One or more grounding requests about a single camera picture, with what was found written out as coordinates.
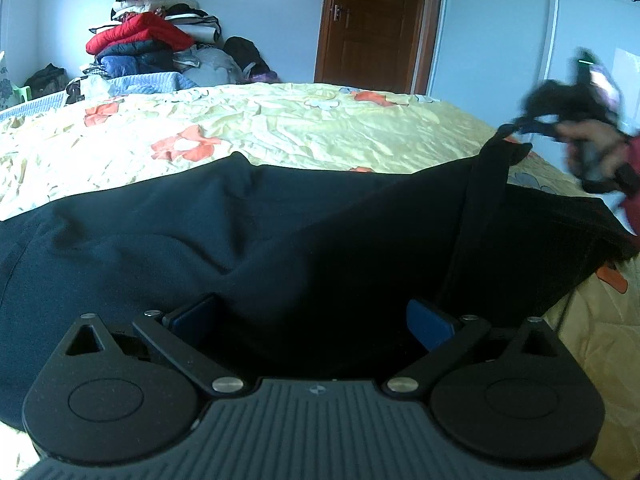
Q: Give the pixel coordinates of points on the brown wooden door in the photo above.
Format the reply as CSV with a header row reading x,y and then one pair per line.
x,y
378,44

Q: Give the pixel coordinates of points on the yellow floral bed quilt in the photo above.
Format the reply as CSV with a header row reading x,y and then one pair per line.
x,y
104,143

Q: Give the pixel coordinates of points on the person's right hand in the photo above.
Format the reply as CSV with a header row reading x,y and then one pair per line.
x,y
609,143

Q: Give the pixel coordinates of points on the black bag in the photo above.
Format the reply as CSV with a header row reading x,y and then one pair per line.
x,y
50,79

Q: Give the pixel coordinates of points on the red jacket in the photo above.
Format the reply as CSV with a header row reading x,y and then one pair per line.
x,y
142,27

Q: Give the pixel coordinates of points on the pile of clothes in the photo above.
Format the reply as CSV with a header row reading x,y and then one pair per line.
x,y
210,62

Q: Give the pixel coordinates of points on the black pants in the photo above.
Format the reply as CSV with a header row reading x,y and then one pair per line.
x,y
306,274

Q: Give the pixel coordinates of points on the blue striped blanket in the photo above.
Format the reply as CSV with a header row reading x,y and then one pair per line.
x,y
96,87

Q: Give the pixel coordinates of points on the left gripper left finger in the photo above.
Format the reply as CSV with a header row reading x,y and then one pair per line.
x,y
116,394

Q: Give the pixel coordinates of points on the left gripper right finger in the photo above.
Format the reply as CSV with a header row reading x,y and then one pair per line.
x,y
513,397

